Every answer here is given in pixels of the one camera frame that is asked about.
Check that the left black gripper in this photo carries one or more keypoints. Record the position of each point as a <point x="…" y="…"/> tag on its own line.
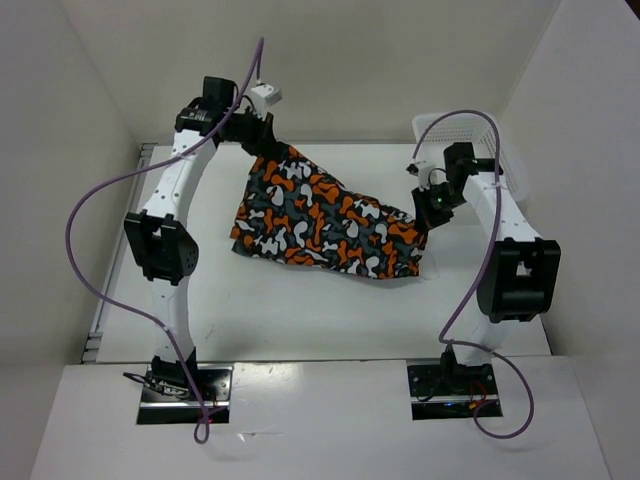
<point x="263" y="143"/>

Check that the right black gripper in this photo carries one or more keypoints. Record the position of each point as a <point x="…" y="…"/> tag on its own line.
<point x="426" y="218"/>

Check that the orange camouflage shorts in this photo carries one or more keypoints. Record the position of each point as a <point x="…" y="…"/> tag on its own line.
<point x="294" y="212"/>

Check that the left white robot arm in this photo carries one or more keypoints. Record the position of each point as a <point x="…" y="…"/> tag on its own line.
<point x="157" y="234"/>

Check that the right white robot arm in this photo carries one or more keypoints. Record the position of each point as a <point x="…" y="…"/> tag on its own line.
<point x="517" y="276"/>

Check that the white plastic basket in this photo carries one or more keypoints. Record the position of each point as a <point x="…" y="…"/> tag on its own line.
<point x="465" y="127"/>

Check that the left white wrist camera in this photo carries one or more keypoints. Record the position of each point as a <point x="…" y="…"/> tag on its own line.
<point x="264" y="96"/>

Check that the aluminium table edge rail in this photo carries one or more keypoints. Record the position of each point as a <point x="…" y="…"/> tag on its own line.
<point x="95" y="334"/>

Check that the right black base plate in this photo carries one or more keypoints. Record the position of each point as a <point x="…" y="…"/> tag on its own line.
<point x="435" y="395"/>

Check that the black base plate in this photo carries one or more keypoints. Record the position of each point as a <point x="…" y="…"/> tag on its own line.
<point x="435" y="395"/>
<point x="163" y="403"/>

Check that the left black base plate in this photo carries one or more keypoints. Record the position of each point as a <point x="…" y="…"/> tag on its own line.
<point x="163" y="403"/>

